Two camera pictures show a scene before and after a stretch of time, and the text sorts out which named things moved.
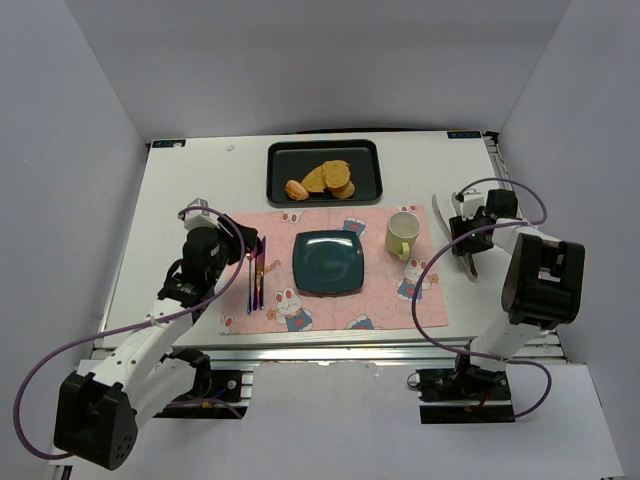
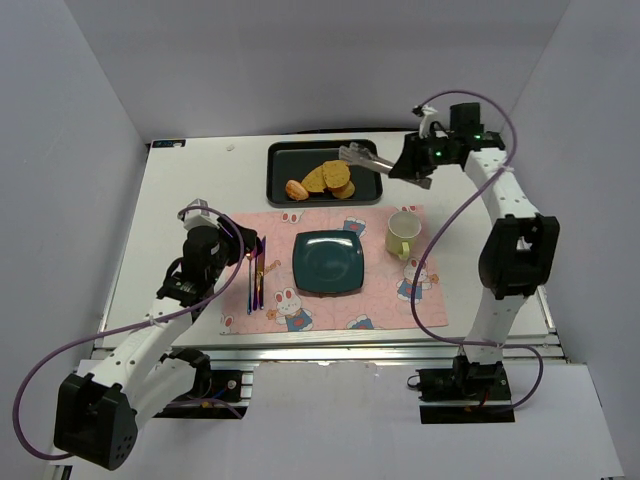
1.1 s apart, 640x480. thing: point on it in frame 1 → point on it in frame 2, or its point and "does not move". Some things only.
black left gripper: (240, 236) does not move
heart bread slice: (336, 174) does not move
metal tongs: (464, 260) → (367, 155)
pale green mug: (402, 230) does not move
